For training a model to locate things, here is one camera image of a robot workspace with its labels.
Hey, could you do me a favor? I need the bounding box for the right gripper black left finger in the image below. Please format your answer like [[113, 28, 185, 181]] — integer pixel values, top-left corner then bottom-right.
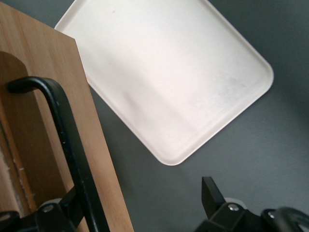
[[34, 186, 84, 232]]

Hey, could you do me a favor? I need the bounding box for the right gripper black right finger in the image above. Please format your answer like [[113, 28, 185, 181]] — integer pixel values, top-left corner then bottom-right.
[[195, 176, 264, 232]]

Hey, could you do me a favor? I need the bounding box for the black metal drawer handle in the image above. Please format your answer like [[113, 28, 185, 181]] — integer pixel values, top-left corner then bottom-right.
[[6, 76, 110, 232]]

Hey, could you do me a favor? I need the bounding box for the wooden cabinet door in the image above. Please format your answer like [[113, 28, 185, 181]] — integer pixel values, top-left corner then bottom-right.
[[0, 0, 135, 232]]

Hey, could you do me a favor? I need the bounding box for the cream plastic tray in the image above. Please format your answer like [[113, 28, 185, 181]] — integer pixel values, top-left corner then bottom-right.
[[54, 0, 275, 167]]

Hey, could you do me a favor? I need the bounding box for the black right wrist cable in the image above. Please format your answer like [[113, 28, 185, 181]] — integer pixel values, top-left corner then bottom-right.
[[262, 205, 309, 232]]

